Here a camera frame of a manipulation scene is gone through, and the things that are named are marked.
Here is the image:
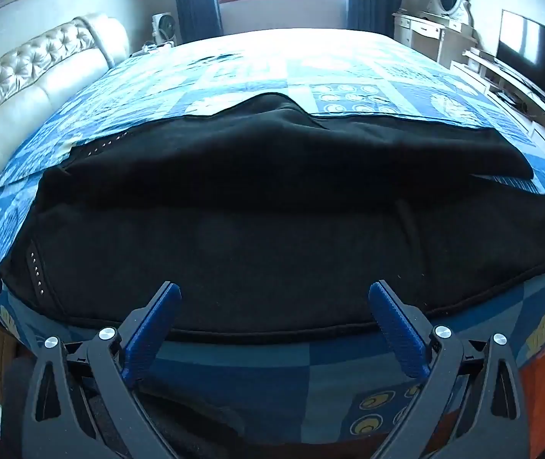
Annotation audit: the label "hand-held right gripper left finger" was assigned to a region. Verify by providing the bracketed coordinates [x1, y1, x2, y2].
[21, 281, 182, 459]

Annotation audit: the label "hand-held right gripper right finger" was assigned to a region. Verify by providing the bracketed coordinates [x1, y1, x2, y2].
[368, 281, 529, 459]

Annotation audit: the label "black pants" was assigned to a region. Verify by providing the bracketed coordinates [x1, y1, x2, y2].
[2, 92, 545, 340]

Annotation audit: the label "cream tufted headboard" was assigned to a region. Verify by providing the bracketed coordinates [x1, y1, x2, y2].
[0, 15, 130, 211]

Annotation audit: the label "blue printed blanket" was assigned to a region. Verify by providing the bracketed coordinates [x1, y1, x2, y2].
[0, 29, 545, 459]

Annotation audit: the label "white television stand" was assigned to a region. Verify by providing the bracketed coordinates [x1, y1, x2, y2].
[449, 48, 545, 154]

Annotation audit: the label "white bedside table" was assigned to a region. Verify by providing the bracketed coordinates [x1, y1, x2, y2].
[129, 41, 175, 58]

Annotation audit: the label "white dressing table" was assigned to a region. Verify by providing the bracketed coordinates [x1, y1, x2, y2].
[392, 10, 476, 70]

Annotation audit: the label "white fan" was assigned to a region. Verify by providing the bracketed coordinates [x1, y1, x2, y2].
[152, 12, 178, 46]

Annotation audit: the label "black television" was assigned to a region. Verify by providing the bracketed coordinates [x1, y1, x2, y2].
[496, 8, 545, 125]

